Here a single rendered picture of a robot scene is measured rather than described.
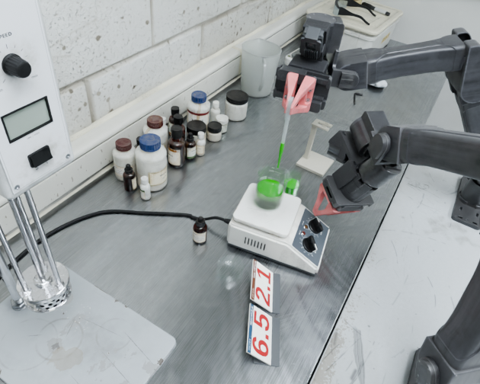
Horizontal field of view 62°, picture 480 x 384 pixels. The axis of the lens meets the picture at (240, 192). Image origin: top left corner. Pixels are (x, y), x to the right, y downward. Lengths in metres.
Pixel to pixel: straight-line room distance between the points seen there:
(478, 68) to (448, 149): 0.34
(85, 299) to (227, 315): 0.26
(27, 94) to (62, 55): 0.54
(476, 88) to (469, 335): 0.50
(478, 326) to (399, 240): 0.43
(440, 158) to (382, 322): 0.37
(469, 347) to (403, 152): 0.28
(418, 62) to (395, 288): 0.46
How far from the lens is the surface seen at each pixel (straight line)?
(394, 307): 0.88
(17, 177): 0.40
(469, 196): 1.17
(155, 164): 0.93
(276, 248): 0.82
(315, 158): 1.14
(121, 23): 1.00
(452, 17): 2.06
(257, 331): 0.74
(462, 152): 0.58
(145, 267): 0.83
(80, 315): 0.78
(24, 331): 0.79
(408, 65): 0.89
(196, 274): 0.82
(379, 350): 0.82
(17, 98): 0.37
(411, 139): 0.65
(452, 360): 0.66
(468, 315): 0.62
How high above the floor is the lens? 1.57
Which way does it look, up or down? 43 degrees down
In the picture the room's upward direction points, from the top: 8 degrees clockwise
